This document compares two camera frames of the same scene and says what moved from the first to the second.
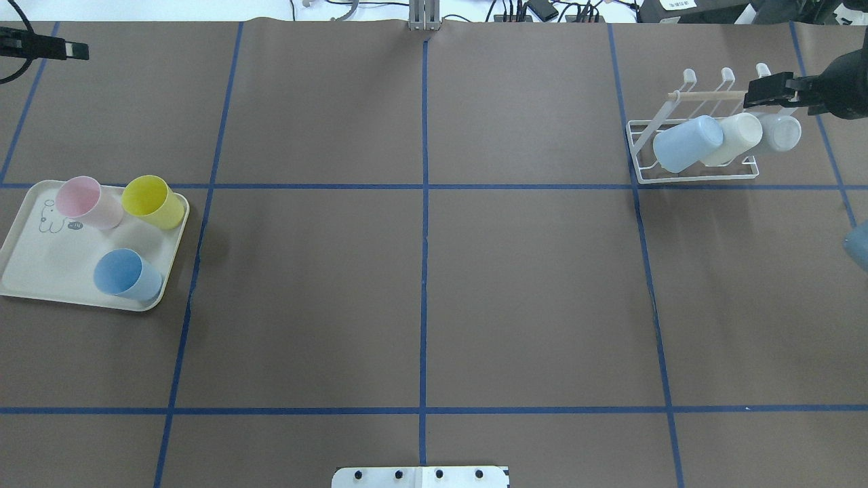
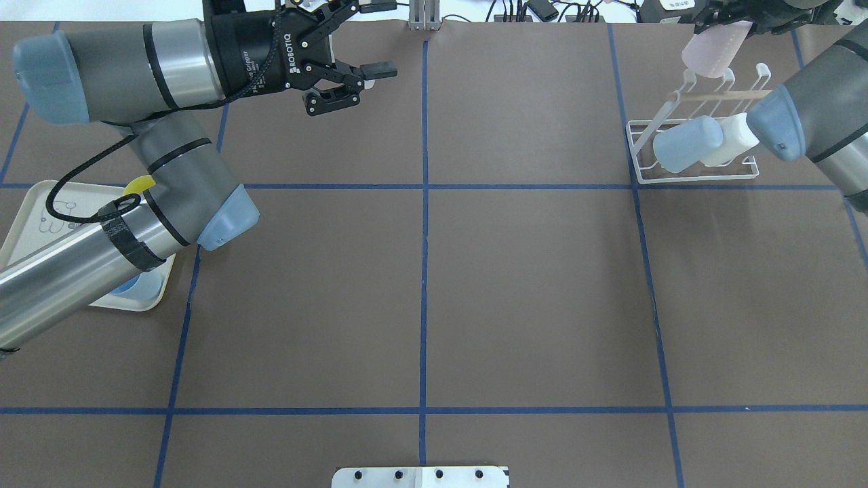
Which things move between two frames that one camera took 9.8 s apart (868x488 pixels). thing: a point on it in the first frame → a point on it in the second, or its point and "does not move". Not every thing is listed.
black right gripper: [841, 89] → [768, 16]
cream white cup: [741, 132] does not move
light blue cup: [681, 146] does not move
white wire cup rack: [686, 104] does not move
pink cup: [82, 198] → [710, 52]
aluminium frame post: [424, 15] does not move
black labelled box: [655, 11] does not move
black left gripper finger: [24, 43] → [258, 50]
